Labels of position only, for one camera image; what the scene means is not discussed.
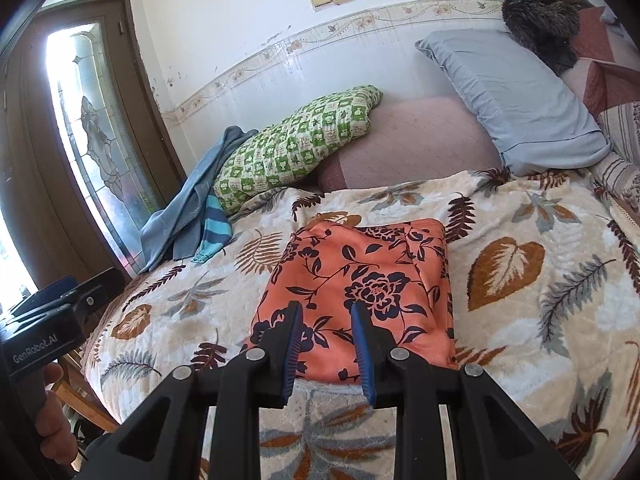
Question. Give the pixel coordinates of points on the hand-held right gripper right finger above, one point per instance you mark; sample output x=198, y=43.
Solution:
x=361, y=355

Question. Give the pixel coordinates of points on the pink cushion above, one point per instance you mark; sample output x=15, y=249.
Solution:
x=420, y=145

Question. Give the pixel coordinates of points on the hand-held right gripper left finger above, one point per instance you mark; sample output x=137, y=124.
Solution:
x=295, y=355

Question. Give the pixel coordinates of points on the striped sofa cushion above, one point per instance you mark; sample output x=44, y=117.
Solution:
x=622, y=160

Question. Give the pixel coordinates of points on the leaf-printed cream blanket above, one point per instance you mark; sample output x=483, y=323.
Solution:
x=525, y=335

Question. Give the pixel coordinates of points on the white cloth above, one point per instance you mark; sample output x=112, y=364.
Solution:
x=610, y=16

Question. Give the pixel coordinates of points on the wooden frame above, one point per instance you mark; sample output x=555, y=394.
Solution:
x=85, y=405

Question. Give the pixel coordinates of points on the wooden door with patterned glass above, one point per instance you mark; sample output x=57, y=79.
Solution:
x=30, y=135

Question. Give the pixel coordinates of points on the green checkered pillow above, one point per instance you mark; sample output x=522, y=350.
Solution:
x=295, y=145

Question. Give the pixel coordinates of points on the orange floral garment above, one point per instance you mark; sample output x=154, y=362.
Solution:
x=370, y=270

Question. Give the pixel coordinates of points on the person's left hand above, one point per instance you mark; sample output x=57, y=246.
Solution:
x=56, y=425

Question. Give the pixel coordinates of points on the dark furry item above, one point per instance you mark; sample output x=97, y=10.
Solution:
x=542, y=30

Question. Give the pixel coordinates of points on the grey-blue pillow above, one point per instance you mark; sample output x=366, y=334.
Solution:
x=510, y=100

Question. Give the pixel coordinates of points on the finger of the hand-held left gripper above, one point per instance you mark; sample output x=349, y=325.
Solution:
x=45, y=292
x=92, y=292

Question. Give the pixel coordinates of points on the blue-grey cloth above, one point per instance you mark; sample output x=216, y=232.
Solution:
x=175, y=230

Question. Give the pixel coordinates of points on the teal striped garment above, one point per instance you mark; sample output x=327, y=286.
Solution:
x=215, y=230

